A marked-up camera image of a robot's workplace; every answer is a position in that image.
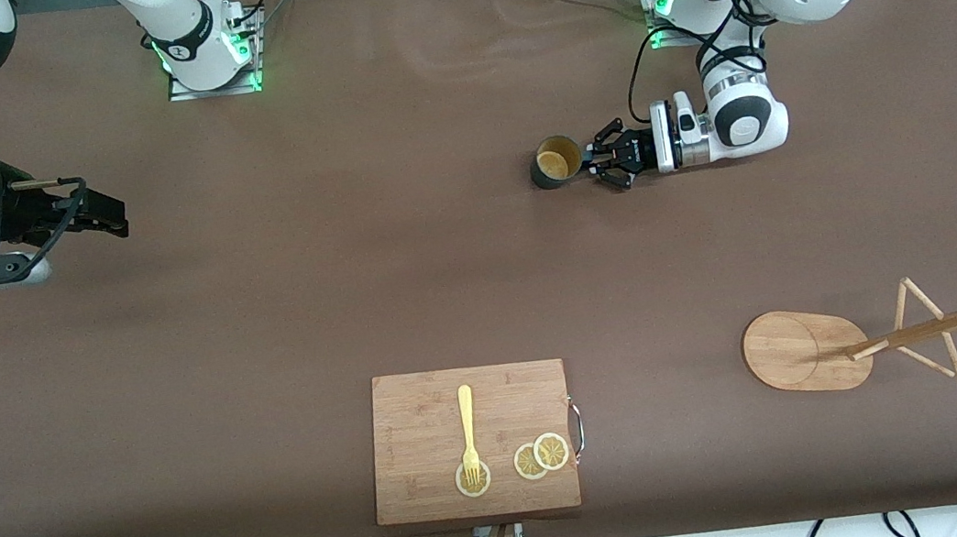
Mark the bamboo cutting board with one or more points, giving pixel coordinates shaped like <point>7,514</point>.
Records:
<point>417,434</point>

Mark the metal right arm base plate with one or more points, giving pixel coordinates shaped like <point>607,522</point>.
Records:
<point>253,67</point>

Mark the yellow plastic fork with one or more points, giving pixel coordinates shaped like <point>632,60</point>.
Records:
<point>467,418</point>

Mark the wooden mug rack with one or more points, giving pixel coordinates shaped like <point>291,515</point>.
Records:
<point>795,352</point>

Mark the teal mug yellow inside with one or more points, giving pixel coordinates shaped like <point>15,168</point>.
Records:
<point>553,164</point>

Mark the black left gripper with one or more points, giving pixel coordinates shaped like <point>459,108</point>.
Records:
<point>635,149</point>

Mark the lemon slice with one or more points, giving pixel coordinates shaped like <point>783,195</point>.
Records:
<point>474,489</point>
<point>551,450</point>
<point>525,464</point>

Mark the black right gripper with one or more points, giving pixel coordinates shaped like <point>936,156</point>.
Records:
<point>28,215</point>

